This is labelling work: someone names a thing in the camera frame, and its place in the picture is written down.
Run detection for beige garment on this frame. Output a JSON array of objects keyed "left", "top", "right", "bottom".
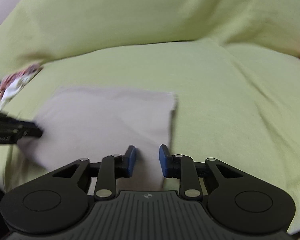
[{"left": 18, "top": 87, "right": 176, "bottom": 191}]

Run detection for pink floral garment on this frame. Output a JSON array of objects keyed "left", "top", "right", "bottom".
[{"left": 0, "top": 63, "right": 43, "bottom": 100}]

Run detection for white garment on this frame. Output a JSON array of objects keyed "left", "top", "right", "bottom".
[{"left": 0, "top": 75, "right": 32, "bottom": 111}]

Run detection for green covered sofa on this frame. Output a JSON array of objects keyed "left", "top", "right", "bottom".
[{"left": 0, "top": 0, "right": 300, "bottom": 233}]

